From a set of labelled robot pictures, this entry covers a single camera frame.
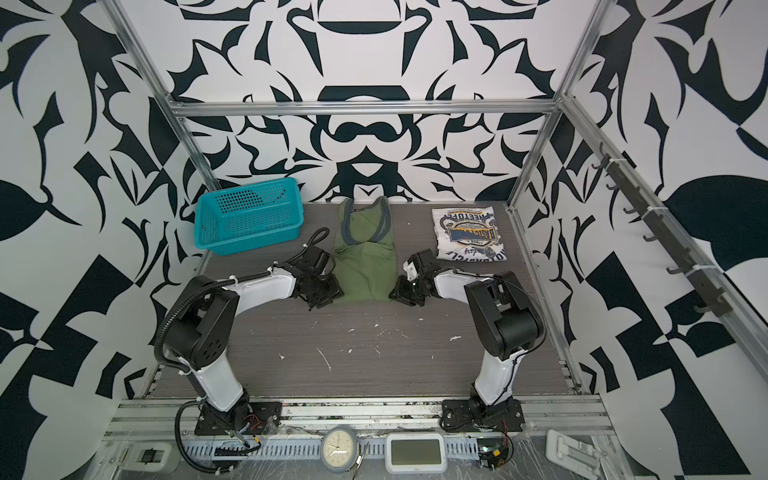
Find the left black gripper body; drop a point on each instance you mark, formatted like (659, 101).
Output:
(325, 291)

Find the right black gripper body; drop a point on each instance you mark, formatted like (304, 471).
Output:
(411, 292)

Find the white tank top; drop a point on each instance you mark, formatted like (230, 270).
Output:
(470, 235)

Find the green tank top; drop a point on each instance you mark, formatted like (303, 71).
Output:
(364, 252)

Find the teal plastic basket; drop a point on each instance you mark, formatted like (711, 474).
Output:
(249, 217)

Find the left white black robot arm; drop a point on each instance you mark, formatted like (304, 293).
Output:
(194, 335)

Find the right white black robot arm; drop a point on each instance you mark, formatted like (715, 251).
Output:
(506, 319)

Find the round analog clock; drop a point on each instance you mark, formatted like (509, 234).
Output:
(340, 449)

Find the white digital display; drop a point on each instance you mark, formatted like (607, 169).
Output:
(415, 453)

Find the small green circuit board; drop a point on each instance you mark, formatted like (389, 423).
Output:
(494, 453)

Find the white plastic stand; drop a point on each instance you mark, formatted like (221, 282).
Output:
(576, 456)

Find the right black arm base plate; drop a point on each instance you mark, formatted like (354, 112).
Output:
(471, 415)

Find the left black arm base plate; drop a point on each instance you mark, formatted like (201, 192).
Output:
(253, 418)

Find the horizontal aluminium frame bar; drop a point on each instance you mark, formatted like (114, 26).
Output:
(370, 107)

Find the black wall hook rail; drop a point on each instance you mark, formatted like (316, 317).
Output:
(667, 231)

